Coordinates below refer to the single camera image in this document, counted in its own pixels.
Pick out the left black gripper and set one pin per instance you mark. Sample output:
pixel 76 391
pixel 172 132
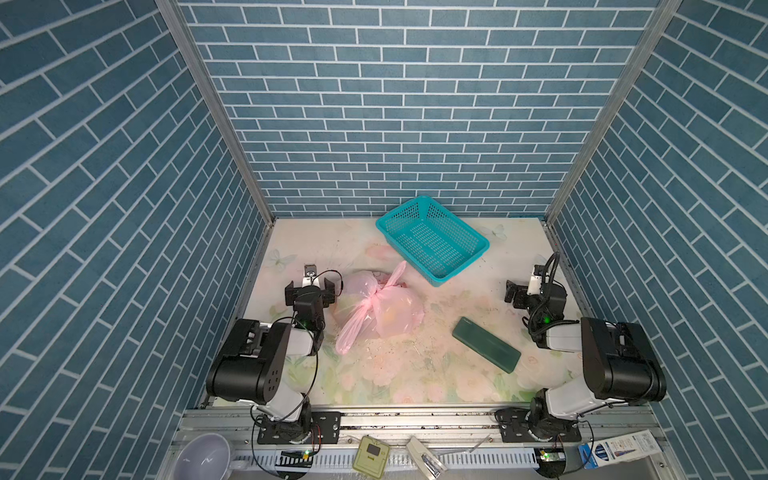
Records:
pixel 309 291

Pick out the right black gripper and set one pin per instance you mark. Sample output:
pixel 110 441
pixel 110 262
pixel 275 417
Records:
pixel 522 291

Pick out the pink plastic bag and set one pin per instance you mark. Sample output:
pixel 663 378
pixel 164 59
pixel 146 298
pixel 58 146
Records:
pixel 376 305

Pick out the teal plastic basket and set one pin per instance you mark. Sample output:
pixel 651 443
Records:
pixel 433 240

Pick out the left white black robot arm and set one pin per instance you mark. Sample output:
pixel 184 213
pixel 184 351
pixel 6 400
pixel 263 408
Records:
pixel 248 367

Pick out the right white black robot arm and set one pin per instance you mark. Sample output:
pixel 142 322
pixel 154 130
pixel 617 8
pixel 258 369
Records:
pixel 618 367

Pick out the dark green rectangular block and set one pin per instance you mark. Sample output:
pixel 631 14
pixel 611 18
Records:
pixel 487 345

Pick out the blue white paper box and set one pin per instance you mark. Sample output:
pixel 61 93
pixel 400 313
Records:
pixel 620 449

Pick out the green digital timer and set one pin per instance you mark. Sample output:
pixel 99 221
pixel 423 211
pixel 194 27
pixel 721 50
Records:
pixel 371 457

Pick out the white round bowl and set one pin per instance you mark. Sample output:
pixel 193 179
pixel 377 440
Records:
pixel 208 457

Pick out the white small device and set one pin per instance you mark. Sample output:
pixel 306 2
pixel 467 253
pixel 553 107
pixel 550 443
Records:
pixel 425 460

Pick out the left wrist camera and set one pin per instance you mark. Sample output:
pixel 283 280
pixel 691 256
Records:
pixel 310 277

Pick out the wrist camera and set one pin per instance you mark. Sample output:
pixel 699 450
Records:
pixel 310 277
pixel 536 277

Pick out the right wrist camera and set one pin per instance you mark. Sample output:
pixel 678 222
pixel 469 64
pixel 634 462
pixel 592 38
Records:
pixel 536 277

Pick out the aluminium mounting rail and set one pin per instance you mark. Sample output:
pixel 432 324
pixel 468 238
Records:
pixel 434 425

